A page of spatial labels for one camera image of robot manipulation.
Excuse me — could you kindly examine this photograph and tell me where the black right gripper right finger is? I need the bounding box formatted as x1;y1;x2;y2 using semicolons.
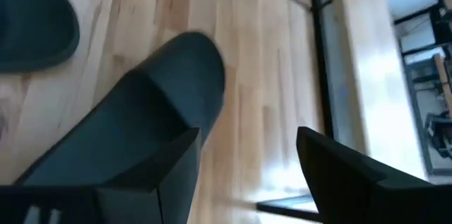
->
296;126;452;224

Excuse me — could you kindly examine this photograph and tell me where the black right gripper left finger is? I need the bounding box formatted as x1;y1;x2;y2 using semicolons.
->
95;127;203;224

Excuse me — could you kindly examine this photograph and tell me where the black slide sandal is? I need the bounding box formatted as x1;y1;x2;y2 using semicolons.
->
13;31;227;187
0;0;81;73

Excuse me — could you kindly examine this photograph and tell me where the background metal rack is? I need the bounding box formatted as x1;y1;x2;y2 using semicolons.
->
393;0;452;177

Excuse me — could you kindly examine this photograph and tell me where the black table edge rail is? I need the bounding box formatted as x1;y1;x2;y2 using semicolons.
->
308;0;335;139

